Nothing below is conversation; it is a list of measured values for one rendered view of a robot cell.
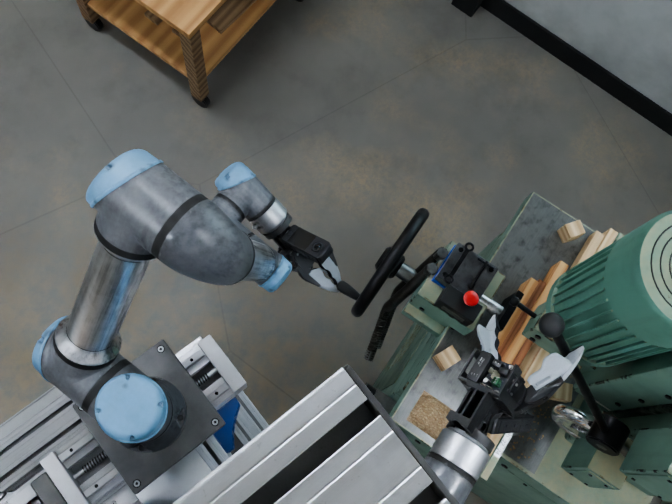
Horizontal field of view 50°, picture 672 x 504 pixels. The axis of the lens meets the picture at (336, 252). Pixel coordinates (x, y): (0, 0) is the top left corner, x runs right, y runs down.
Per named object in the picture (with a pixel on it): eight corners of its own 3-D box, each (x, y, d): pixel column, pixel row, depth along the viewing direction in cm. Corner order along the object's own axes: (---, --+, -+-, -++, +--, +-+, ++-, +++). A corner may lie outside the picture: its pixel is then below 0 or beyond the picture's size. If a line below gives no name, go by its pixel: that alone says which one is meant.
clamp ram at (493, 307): (480, 283, 152) (493, 273, 143) (509, 303, 151) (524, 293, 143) (458, 317, 149) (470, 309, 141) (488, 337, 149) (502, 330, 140)
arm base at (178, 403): (139, 468, 143) (130, 469, 134) (96, 408, 146) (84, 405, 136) (201, 420, 147) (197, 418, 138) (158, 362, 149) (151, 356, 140)
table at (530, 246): (490, 176, 166) (498, 166, 160) (602, 249, 164) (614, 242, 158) (346, 395, 149) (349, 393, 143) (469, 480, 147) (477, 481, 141)
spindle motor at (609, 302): (574, 246, 125) (671, 180, 95) (661, 303, 124) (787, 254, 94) (525, 328, 120) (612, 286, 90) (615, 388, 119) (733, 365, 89)
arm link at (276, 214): (281, 195, 149) (256, 223, 146) (295, 211, 151) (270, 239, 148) (266, 197, 156) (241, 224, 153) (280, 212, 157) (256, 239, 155)
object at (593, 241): (589, 235, 158) (597, 230, 154) (596, 240, 158) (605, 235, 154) (440, 489, 140) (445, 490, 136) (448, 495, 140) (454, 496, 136)
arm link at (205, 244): (259, 242, 99) (303, 258, 148) (198, 194, 100) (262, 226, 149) (208, 308, 99) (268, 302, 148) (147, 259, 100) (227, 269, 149)
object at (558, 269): (551, 266, 155) (560, 260, 150) (559, 271, 155) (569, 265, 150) (493, 363, 148) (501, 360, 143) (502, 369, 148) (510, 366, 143)
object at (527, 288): (521, 283, 153) (531, 277, 147) (528, 288, 153) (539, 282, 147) (483, 346, 149) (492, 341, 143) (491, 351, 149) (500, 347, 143)
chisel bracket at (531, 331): (534, 307, 143) (550, 298, 135) (594, 346, 142) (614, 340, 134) (516, 337, 141) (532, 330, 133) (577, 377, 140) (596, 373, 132)
